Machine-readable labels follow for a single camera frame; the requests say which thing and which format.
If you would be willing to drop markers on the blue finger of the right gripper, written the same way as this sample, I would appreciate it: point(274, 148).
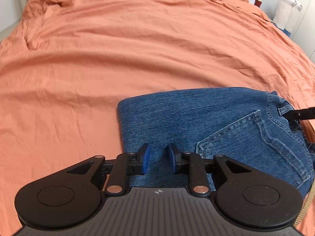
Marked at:
point(303, 114)

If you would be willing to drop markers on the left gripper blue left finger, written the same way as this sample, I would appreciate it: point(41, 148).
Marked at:
point(123, 167)

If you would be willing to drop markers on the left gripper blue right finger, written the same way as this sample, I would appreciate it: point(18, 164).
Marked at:
point(194, 167)

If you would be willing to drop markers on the blue denim jeans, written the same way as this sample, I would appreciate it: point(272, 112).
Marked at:
point(244, 124)

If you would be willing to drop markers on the khaki webbing belt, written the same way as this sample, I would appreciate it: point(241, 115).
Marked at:
point(305, 220)

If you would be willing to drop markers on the red cup on nightstand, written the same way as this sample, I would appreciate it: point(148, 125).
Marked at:
point(258, 3)

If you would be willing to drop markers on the orange duvet cover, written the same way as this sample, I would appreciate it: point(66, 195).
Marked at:
point(68, 63)

